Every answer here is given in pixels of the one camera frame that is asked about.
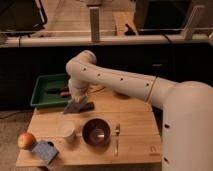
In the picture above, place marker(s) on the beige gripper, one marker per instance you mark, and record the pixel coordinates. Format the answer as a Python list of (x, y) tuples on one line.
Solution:
[(78, 99)]

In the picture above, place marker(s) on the light blue towel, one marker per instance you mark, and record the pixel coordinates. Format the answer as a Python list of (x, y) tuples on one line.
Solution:
[(74, 107)]

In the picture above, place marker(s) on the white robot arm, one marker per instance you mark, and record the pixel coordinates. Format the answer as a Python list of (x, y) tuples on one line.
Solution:
[(187, 129)]

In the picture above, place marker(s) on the white paper cup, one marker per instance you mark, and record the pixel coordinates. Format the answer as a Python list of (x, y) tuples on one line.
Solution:
[(66, 130)]

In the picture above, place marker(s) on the black rectangular block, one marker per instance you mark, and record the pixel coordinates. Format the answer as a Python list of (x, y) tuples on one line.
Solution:
[(90, 106)]

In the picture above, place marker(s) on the banana peel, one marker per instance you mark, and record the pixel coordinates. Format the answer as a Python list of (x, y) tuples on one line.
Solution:
[(94, 89)]

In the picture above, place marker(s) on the green plastic tray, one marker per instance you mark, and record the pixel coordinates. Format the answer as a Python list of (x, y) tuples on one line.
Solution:
[(40, 99)]

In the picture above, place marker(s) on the purple bowl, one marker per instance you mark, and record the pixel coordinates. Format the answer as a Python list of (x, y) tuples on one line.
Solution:
[(96, 132)]

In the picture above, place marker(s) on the silver fork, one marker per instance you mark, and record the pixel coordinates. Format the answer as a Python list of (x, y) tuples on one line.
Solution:
[(117, 132)]

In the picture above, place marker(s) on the blue sponge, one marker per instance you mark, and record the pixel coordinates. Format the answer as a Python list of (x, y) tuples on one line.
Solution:
[(45, 151)]

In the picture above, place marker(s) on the red apple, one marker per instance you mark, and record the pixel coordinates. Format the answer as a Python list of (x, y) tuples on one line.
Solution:
[(26, 140)]

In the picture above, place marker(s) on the black monitor left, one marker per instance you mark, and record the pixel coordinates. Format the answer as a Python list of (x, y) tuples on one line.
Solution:
[(22, 15)]

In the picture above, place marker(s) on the black monitor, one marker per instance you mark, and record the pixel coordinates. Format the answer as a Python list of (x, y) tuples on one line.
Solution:
[(22, 15), (153, 17)]

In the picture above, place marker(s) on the black monitor right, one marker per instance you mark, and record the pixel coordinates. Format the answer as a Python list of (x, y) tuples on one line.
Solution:
[(153, 17)]

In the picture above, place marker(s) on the red handled tool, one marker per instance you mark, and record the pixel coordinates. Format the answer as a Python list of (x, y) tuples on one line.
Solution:
[(65, 94)]

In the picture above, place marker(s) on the white horizontal rail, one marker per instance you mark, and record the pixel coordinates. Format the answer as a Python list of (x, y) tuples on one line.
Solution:
[(11, 42)]

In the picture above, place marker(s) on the white vertical post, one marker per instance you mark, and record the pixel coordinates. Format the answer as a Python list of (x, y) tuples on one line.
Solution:
[(94, 24)]

